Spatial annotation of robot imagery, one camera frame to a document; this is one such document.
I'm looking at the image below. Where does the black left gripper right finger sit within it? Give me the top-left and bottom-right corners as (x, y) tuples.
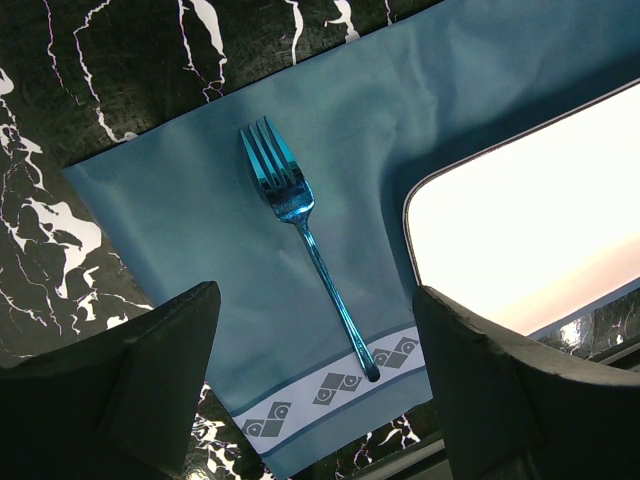
(413, 286), (639, 479)

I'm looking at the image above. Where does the white rectangular plate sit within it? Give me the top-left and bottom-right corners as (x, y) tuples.
(403, 82), (639, 336)

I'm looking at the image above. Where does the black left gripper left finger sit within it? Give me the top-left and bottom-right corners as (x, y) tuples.
(1, 281), (221, 479)

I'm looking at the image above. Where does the blue patterned cloth placemat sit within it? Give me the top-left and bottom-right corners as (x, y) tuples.
(65, 1), (639, 479)

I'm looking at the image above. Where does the blue small fork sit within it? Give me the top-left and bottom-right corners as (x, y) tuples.
(240, 117), (381, 383)

